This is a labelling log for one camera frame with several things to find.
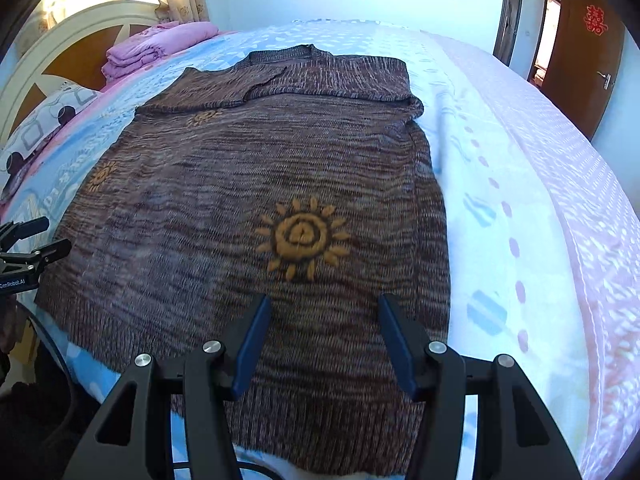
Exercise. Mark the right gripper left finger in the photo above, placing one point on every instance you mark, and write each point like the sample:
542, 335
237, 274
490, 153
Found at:
130, 436

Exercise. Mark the dark wooden door frame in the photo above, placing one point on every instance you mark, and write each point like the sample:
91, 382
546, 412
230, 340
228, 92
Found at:
508, 28

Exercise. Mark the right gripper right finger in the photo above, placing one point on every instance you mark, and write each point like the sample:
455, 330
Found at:
516, 435

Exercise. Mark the folded purple blanket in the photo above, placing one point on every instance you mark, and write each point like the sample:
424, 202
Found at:
153, 43

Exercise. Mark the cream wooden headboard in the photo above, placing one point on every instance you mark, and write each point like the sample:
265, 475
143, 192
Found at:
72, 52

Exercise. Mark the red double happiness decal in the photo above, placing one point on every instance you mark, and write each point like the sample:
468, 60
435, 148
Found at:
594, 20

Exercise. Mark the grey patterned pillow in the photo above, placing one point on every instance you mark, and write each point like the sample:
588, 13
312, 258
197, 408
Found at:
35, 132

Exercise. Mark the person's left hand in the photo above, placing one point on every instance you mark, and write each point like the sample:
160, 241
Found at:
11, 324

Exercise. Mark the brown knit sweater sun motifs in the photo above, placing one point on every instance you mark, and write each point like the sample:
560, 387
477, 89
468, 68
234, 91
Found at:
296, 173

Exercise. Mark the brown wooden door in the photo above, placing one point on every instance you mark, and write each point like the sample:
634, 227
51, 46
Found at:
571, 82

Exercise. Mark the silver door handle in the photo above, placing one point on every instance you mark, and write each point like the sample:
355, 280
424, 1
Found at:
608, 80

